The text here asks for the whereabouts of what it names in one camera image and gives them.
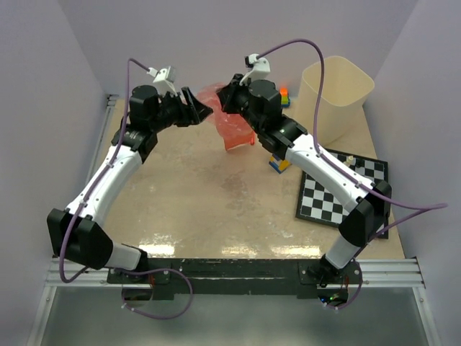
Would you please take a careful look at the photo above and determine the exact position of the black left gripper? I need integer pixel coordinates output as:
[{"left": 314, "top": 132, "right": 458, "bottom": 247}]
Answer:
[{"left": 151, "top": 86, "right": 213, "bottom": 133}]

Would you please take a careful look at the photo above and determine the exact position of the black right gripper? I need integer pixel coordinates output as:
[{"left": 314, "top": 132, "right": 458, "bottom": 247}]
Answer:
[{"left": 217, "top": 74, "right": 264, "bottom": 134}]

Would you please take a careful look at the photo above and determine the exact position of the red plastic trash bag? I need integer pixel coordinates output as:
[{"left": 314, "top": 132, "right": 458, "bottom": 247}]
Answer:
[{"left": 197, "top": 83, "right": 254, "bottom": 151}]

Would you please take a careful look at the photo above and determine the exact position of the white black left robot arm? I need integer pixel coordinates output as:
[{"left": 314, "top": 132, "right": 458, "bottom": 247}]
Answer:
[{"left": 47, "top": 85, "right": 212, "bottom": 283}]

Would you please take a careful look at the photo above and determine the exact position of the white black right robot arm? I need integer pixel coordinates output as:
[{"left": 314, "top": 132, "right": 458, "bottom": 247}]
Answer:
[{"left": 216, "top": 74, "right": 392, "bottom": 285}]

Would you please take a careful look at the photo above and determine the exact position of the cream plastic trash bin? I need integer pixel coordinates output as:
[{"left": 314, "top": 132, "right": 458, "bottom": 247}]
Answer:
[{"left": 294, "top": 56, "right": 375, "bottom": 146}]

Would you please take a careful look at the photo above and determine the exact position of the orange green toy block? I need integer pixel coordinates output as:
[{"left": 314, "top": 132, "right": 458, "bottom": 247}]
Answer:
[{"left": 279, "top": 87, "right": 291, "bottom": 108}]

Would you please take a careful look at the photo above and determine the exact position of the yellow blue toy block stack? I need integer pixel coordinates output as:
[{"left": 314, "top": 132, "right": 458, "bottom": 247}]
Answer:
[{"left": 269, "top": 154, "right": 292, "bottom": 174}]

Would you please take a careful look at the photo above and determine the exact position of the white chess piece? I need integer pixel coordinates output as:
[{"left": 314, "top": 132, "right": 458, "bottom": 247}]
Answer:
[{"left": 344, "top": 155, "right": 354, "bottom": 167}]

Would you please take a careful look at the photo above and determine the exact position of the black white checkerboard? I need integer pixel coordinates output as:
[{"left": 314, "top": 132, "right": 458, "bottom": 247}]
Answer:
[{"left": 295, "top": 149, "right": 389, "bottom": 229}]

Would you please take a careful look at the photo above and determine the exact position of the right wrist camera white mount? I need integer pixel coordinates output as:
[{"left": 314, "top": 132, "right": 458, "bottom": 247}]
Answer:
[{"left": 239, "top": 53, "right": 271, "bottom": 86}]

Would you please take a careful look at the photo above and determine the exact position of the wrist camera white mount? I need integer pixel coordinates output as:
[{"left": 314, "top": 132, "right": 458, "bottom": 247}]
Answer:
[
  {"left": 147, "top": 66, "right": 178, "bottom": 97},
  {"left": 239, "top": 53, "right": 271, "bottom": 86}
]

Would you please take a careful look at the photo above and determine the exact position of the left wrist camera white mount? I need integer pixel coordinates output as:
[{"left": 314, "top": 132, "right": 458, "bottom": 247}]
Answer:
[{"left": 147, "top": 66, "right": 178, "bottom": 97}]

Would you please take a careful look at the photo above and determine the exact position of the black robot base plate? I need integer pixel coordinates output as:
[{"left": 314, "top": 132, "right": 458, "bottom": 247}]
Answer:
[{"left": 107, "top": 259, "right": 363, "bottom": 306}]

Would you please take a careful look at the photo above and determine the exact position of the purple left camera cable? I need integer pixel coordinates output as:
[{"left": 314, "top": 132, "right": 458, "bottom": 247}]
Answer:
[{"left": 59, "top": 58, "right": 194, "bottom": 320}]

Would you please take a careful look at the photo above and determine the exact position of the purple camera cable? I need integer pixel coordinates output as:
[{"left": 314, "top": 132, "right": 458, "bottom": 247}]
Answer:
[
  {"left": 59, "top": 58, "right": 194, "bottom": 320},
  {"left": 256, "top": 38, "right": 449, "bottom": 311}
]

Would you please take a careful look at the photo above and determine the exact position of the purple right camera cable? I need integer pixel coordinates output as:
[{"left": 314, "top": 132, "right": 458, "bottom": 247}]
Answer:
[{"left": 256, "top": 38, "right": 449, "bottom": 311}]

